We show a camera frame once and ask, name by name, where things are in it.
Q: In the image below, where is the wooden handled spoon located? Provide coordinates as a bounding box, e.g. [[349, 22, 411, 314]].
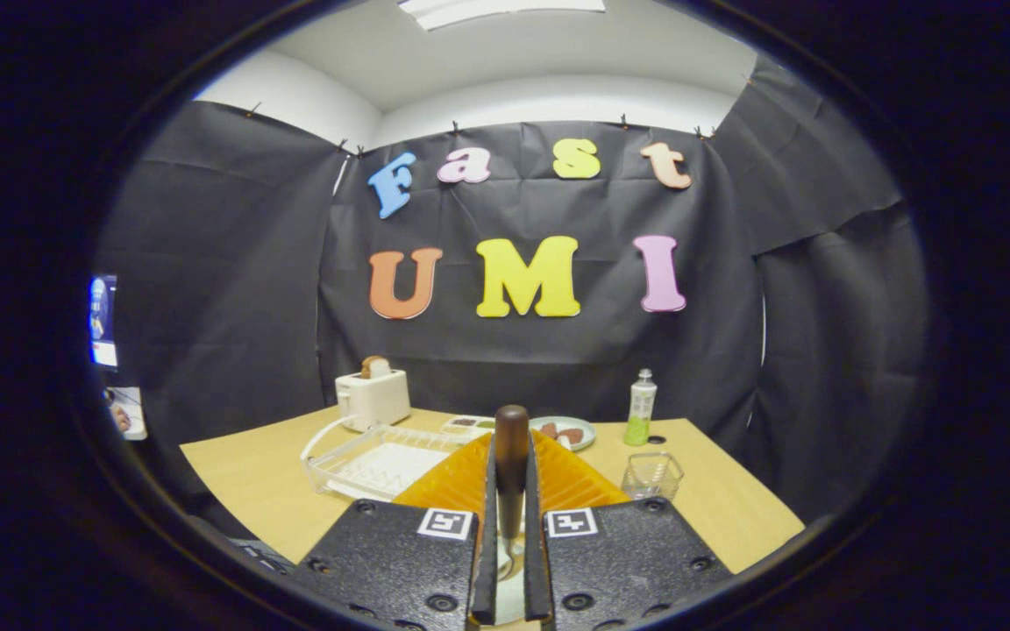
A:
[[493, 404, 530, 579]]

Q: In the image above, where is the green and white bottle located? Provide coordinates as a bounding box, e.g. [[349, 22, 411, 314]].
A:
[[624, 368, 658, 447]]

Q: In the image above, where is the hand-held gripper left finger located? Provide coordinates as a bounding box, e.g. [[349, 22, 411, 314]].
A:
[[290, 431, 499, 631]]

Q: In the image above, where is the white paper sheet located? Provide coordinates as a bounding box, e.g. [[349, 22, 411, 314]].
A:
[[106, 386, 148, 441]]

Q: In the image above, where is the metal wire basket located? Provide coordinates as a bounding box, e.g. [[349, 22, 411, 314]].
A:
[[621, 451, 686, 502]]

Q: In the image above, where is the long ceiling light panel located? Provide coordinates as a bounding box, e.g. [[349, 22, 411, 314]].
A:
[[398, 0, 607, 32]]

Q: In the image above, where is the computer monitor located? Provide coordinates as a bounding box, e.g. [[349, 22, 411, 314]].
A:
[[89, 274, 118, 369]]

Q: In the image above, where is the small green plate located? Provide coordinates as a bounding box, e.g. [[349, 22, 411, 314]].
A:
[[528, 415, 597, 452]]

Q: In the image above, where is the white wire dish rack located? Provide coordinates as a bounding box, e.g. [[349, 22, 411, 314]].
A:
[[301, 415, 493, 502]]

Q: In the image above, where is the white toaster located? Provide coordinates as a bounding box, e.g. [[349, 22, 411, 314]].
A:
[[335, 368, 412, 433]]

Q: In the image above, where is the black backdrop cloth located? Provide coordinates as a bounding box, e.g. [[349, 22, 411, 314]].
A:
[[89, 54, 931, 527]]

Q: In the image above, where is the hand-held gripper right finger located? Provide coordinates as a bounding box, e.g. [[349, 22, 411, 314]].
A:
[[523, 429, 734, 631]]

